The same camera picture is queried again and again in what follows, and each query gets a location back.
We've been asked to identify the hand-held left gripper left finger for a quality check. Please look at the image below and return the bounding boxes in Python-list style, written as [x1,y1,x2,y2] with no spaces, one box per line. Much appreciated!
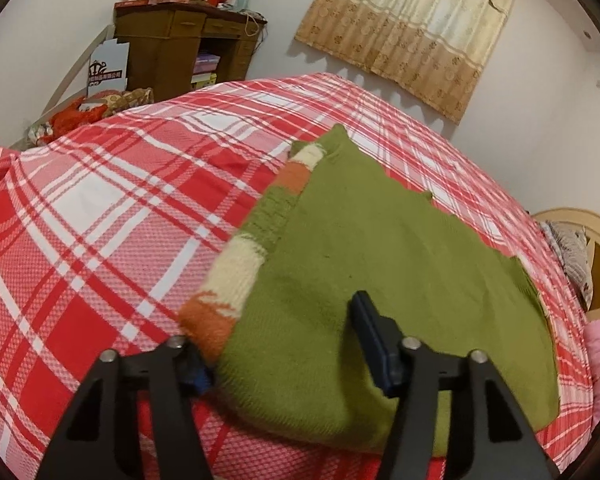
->
[35,336,216,480]

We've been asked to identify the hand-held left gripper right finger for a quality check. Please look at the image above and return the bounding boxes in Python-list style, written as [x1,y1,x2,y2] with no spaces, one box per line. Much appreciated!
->
[349,290,561,480]

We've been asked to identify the green orange cream striped sweater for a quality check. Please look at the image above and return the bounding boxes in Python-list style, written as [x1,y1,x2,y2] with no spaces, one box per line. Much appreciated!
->
[179,124,561,456]

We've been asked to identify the red plaid bedspread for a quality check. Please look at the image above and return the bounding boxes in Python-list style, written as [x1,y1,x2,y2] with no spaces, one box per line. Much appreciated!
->
[0,72,598,480]

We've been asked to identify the floral grey pillow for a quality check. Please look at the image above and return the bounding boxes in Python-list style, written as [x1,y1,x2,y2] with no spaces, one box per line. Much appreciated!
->
[540,220,595,311]

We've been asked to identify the red plastic bag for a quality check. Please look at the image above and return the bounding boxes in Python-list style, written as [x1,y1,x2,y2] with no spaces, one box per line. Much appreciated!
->
[47,100,108,138]

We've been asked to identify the purple boxes in desk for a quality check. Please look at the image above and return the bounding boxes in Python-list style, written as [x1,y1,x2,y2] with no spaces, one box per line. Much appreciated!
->
[194,52,221,75]

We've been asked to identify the white carton with crown print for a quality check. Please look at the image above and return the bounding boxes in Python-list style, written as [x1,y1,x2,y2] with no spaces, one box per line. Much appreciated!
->
[86,39,131,98]

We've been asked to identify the beige patterned window curtain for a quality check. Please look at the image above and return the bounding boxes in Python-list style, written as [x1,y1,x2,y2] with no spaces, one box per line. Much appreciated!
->
[294,0,521,125]

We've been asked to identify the brown wooden desk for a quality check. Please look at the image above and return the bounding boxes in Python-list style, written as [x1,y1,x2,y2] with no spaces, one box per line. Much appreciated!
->
[112,2,268,93]

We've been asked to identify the white metal frame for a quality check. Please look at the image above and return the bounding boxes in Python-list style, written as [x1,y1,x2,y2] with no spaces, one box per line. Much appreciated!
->
[35,25,116,126]

